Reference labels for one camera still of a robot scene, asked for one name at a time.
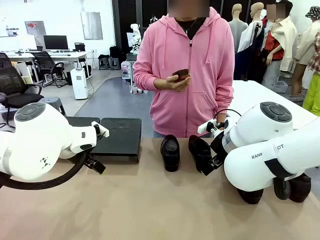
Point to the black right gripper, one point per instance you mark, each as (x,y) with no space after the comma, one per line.
(218,147)

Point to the person's right forearm pink sleeve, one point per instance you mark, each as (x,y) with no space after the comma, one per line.
(143,77)

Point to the person's left forearm pink sleeve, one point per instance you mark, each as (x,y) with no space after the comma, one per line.
(225,100)

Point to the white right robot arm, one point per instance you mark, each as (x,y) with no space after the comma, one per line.
(257,160)

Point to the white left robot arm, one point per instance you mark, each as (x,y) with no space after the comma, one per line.
(37,140)

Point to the person's right hand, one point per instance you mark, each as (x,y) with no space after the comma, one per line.
(172,83)

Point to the person in pink hoodie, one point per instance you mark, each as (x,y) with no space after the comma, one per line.
(190,100)

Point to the grey plastic stool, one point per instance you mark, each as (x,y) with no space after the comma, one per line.
(56,102)

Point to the white table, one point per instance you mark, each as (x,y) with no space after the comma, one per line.
(252,95)

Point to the white air purifier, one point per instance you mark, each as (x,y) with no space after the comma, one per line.
(79,83)

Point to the small black stool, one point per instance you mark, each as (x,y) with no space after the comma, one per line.
(103,62)
(115,63)

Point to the white office desk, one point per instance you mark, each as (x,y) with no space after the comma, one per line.
(75,54)

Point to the black mesh office chair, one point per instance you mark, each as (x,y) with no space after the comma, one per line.
(43,62)
(15,85)

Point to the black backpack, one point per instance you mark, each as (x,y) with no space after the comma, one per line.
(115,52)

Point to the black desktop printer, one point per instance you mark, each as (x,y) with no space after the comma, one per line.
(80,47)

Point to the lime green trousers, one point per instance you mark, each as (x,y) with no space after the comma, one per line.
(312,97)

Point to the black computer monitor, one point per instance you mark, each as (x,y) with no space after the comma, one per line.
(55,42)

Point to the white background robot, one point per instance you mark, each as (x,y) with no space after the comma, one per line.
(135,37)

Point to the mannequin in white navy jacket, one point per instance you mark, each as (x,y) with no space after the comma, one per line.
(252,37)

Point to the mannequin in grey tank top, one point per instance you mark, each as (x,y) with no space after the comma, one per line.
(237,30)

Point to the mannequin in red top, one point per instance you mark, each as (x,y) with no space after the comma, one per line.
(280,45)

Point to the mannequin in beige coat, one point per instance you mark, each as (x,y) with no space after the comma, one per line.
(307,50)

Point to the patterned bucket hat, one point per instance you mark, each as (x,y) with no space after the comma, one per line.
(313,12)

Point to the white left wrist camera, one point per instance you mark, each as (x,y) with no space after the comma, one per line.
(102,130)

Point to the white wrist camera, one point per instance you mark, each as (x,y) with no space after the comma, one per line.
(102,130)
(203,128)

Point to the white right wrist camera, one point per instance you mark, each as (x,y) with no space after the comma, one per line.
(203,128)

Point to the silver wall panel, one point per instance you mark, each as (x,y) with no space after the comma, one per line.
(91,25)

